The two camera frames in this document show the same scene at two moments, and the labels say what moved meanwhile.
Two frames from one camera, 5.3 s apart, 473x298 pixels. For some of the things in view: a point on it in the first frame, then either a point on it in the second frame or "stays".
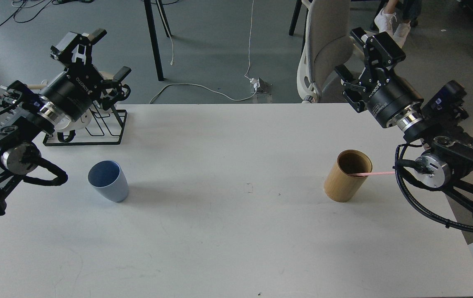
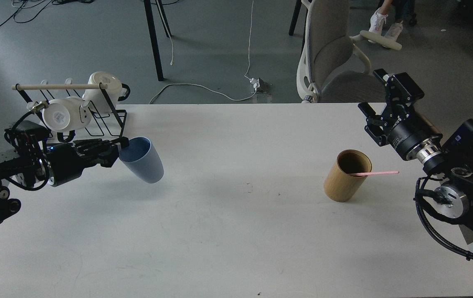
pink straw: [366, 174] stays
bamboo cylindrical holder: [340, 186] stays
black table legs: [153, 32] stays
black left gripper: [70, 93] -> [66, 161]
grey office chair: [327, 42] stays
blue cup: [108, 178] -> [141, 159]
